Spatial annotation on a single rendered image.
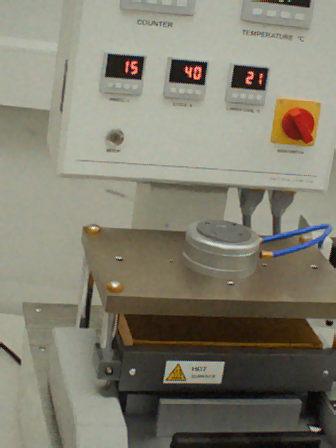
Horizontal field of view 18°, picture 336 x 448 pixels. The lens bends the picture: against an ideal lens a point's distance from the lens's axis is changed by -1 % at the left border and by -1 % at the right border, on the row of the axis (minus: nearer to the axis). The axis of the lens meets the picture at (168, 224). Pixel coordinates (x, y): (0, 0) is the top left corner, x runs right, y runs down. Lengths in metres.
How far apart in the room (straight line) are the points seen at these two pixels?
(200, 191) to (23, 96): 0.45
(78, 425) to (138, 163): 0.34
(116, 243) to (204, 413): 0.21
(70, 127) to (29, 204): 0.55
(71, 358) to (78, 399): 0.09
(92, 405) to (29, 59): 0.71
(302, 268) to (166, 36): 0.30
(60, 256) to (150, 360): 0.73
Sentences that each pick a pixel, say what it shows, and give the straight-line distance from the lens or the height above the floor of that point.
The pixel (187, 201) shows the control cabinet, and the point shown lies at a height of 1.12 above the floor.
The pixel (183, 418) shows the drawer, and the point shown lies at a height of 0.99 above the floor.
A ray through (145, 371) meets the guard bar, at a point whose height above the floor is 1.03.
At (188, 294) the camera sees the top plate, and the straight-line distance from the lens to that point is 1.06.
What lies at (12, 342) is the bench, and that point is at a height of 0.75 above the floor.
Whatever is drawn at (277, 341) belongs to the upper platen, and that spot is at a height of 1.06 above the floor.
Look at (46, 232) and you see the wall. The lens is 1.76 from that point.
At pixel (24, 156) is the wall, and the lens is 1.72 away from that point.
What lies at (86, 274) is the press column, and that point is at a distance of 1.20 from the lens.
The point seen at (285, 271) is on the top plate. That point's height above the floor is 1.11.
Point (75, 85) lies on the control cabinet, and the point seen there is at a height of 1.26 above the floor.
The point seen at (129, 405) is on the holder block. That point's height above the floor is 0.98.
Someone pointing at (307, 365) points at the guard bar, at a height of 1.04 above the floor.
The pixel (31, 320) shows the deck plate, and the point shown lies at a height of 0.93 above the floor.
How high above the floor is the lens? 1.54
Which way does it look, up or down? 20 degrees down
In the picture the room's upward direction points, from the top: 8 degrees clockwise
